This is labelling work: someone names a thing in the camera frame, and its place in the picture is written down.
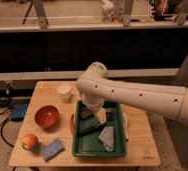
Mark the red bowl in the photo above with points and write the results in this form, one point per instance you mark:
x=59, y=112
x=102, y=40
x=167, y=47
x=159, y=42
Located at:
x=47, y=117

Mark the blue sponge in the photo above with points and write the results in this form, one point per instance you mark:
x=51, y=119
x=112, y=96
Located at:
x=52, y=149

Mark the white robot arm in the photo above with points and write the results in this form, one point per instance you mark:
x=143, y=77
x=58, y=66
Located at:
x=169, y=101

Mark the dark scrub brush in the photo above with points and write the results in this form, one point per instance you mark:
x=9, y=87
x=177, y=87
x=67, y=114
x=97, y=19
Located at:
x=89, y=126

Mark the peach apple fruit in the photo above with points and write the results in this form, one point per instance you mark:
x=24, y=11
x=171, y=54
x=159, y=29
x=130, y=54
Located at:
x=29, y=141

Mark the small dark object in tray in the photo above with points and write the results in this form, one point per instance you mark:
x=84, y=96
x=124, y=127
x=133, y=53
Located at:
x=110, y=116

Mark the blue power box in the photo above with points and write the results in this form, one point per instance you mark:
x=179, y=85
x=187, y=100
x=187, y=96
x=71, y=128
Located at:
x=18, y=111

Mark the green plastic tray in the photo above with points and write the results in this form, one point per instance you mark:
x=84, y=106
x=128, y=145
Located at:
x=90, y=145

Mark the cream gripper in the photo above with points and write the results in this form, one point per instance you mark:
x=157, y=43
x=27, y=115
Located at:
x=101, y=116

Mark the grey folded cloth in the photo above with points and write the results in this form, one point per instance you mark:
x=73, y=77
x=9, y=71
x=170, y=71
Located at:
x=107, y=138

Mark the white cup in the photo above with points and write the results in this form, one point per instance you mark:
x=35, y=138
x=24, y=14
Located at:
x=64, y=90

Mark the dark sponge block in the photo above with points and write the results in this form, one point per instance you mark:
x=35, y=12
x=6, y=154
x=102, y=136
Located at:
x=85, y=113

